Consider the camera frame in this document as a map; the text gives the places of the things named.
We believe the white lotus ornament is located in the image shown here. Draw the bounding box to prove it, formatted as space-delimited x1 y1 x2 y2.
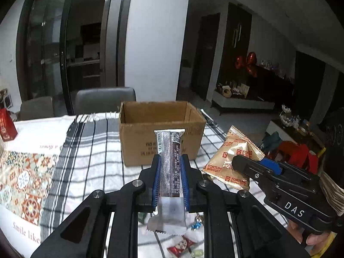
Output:
279 104 293 125

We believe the wide grey dining chair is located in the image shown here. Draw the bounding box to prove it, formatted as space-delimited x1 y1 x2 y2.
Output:
75 87 137 115

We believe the white low cabinet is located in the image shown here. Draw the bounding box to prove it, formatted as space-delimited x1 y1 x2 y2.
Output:
211 89 275 116

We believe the silver refrigerator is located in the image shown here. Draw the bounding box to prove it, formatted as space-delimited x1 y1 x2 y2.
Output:
100 0 127 90

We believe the red stool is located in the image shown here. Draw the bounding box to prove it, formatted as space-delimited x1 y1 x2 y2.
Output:
275 141 324 174

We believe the red gift box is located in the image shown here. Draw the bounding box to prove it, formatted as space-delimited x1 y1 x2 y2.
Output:
0 108 18 142

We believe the white tile-print tablecloth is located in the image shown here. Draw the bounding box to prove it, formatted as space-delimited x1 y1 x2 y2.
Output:
0 114 78 258

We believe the white shoe rack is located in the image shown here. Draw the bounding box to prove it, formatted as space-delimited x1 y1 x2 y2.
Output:
0 89 13 111

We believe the dark wardrobe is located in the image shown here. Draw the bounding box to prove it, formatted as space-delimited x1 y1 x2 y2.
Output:
219 2 253 86

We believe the red foil balloon bunch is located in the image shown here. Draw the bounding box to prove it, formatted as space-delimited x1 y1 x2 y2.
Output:
234 52 258 77

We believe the dark sideboard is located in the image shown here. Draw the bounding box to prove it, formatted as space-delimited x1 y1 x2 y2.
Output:
246 64 296 104

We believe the teal cloth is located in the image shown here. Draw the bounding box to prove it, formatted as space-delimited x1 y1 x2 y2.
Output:
262 131 283 154

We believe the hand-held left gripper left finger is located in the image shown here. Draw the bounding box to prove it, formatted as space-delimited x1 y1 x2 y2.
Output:
30 154 162 258

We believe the person's right hand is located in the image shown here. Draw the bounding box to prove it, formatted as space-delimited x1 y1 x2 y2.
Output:
286 218 338 248

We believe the gold biscuit packet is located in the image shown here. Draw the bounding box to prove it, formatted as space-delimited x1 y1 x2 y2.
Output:
222 125 265 162
201 153 251 192

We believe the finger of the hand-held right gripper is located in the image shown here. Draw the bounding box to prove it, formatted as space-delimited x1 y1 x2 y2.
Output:
232 154 280 187
260 157 321 186

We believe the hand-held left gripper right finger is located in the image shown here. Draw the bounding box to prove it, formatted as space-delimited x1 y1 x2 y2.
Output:
181 154 309 258

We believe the glass coffee table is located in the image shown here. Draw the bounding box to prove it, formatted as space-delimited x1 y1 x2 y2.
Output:
265 118 326 151

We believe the red candy packet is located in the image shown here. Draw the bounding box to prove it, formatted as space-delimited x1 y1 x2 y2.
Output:
167 235 196 256

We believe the brown snack bar silver wrapper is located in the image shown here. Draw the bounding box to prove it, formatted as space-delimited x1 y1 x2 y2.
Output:
146 129 187 235

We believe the cardboard box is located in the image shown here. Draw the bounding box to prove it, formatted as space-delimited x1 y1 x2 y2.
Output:
119 101 207 167

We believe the blue wrapped candy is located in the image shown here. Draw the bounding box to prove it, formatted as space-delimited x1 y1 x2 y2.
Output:
191 216 203 231

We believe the glass sliding door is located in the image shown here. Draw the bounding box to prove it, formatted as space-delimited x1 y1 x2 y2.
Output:
17 0 78 113

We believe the black white striped tablecloth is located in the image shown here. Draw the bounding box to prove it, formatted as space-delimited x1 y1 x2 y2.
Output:
40 109 296 258

